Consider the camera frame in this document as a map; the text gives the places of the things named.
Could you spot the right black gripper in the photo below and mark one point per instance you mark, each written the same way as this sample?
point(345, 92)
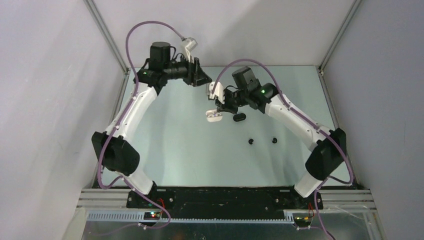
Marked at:
point(225, 106)

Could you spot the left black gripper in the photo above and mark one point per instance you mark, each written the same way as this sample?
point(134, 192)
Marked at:
point(195, 76)

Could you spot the white earbud charging case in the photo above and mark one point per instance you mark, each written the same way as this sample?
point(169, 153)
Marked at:
point(213, 116)

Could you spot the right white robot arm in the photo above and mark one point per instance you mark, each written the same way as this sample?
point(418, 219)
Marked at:
point(328, 148)

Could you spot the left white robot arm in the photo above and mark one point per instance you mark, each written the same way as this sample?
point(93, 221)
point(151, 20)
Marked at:
point(113, 147)

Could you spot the black earbud charging case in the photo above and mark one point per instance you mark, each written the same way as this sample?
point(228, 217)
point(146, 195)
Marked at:
point(239, 117)

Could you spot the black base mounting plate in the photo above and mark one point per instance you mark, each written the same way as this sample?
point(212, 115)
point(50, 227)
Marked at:
point(225, 202)

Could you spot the right controller board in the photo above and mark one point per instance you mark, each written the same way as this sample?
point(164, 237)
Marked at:
point(303, 220)

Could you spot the controller board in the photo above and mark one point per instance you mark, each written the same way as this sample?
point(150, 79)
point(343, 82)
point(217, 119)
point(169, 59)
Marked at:
point(303, 220)
point(152, 215)

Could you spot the left controller board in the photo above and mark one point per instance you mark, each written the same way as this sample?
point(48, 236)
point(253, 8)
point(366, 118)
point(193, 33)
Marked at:
point(152, 215)

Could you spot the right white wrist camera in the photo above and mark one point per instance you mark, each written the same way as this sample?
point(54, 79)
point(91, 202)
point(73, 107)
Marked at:
point(215, 92)

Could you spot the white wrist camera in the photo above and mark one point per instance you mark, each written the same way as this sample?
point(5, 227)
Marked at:
point(215, 92)
point(188, 44)

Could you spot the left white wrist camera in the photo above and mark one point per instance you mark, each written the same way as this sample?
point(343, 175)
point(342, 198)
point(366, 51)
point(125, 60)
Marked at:
point(188, 44)

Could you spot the aluminium frame rail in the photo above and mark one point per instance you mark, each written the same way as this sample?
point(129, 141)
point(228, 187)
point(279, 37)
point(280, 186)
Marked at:
point(334, 201)

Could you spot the grey slotted cable duct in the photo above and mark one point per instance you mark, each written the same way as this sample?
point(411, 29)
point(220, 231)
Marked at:
point(138, 217)

